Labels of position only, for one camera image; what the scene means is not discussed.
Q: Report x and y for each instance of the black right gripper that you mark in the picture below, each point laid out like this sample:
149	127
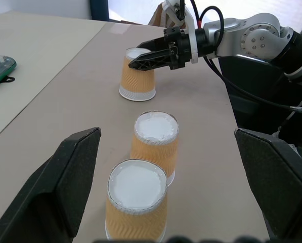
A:
179	48

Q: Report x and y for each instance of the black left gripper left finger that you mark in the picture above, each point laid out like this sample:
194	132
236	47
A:
52	187

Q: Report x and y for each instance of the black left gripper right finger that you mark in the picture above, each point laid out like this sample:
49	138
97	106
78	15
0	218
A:
279	182

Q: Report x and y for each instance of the orange ribbed paper cup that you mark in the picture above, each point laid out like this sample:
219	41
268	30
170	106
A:
138	83
136	187
155	124

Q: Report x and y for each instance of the brown cardboard box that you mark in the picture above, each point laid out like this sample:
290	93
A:
161	17

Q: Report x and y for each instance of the dark robot body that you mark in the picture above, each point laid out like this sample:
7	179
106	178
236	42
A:
247	73

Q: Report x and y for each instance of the blue window frame post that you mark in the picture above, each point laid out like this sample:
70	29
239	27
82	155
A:
100	8

